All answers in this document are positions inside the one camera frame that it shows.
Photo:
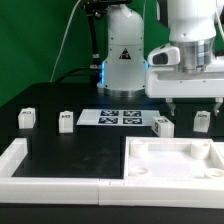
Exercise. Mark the white left fence piece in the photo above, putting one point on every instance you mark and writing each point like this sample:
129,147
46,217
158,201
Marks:
12,157

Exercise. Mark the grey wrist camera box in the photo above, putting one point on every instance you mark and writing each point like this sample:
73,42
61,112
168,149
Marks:
165,55

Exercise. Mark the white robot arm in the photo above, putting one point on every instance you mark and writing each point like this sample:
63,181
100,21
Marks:
185,67

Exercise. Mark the white square table top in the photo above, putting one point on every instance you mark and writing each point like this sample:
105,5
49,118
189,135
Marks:
173,158

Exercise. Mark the white sheet with markers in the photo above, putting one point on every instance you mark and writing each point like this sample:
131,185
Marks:
104,117

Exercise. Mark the white front fence rail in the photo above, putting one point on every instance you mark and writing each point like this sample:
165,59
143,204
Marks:
207,193

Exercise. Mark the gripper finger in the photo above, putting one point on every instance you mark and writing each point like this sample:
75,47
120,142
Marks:
171,105
218,103

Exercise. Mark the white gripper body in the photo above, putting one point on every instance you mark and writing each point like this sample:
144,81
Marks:
167,82

